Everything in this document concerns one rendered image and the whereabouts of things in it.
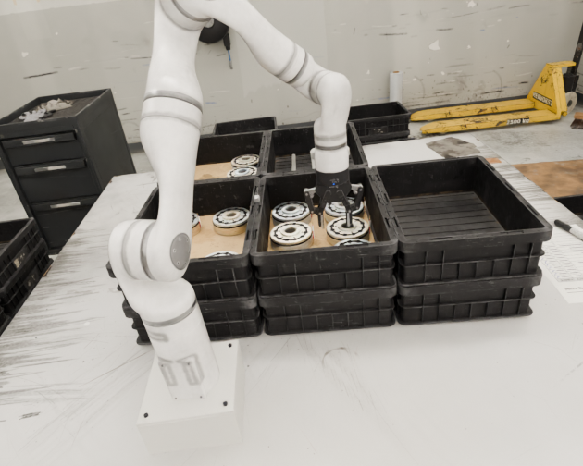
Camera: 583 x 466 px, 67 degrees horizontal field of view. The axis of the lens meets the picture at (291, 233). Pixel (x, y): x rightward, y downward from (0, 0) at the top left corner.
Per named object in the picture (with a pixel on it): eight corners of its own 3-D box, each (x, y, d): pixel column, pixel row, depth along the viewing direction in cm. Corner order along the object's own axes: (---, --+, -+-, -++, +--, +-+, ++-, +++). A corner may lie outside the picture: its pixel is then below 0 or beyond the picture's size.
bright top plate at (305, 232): (312, 242, 104) (312, 240, 104) (270, 247, 105) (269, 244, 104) (310, 221, 113) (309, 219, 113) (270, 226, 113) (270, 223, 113)
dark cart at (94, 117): (129, 264, 264) (75, 116, 218) (54, 274, 264) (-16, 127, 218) (150, 216, 315) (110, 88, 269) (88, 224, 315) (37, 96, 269)
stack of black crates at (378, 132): (397, 165, 312) (398, 100, 289) (409, 182, 286) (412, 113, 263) (341, 171, 312) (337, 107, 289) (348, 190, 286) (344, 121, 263)
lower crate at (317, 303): (397, 330, 99) (398, 288, 92) (264, 340, 100) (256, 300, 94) (370, 237, 133) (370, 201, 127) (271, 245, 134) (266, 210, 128)
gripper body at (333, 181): (313, 171, 96) (316, 210, 101) (353, 168, 96) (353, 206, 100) (312, 159, 103) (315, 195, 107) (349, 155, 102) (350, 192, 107)
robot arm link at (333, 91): (357, 146, 94) (336, 136, 101) (355, 71, 86) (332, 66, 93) (328, 154, 91) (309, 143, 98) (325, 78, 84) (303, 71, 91)
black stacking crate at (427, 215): (544, 279, 91) (555, 232, 86) (399, 291, 93) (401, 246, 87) (476, 194, 125) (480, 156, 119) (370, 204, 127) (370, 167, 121)
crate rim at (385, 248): (399, 254, 88) (400, 244, 87) (250, 266, 90) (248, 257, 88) (369, 173, 122) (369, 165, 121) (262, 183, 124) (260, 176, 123)
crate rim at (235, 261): (250, 266, 90) (248, 257, 88) (105, 278, 91) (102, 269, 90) (262, 183, 124) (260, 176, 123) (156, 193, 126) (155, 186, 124)
